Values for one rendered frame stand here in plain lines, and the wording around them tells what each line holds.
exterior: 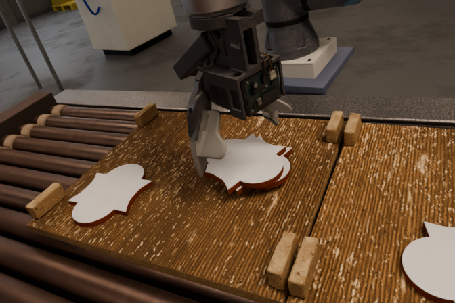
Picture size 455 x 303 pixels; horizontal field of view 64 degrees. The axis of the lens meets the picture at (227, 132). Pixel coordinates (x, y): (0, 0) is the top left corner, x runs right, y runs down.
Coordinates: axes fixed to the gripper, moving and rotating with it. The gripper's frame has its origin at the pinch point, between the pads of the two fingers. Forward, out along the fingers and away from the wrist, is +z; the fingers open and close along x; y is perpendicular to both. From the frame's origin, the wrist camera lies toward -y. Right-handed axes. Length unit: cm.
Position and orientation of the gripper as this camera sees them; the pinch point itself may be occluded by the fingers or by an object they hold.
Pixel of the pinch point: (238, 148)
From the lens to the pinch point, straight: 52.4
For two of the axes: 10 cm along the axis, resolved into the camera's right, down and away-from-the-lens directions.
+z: 2.0, 8.4, 5.1
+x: 7.3, -4.7, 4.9
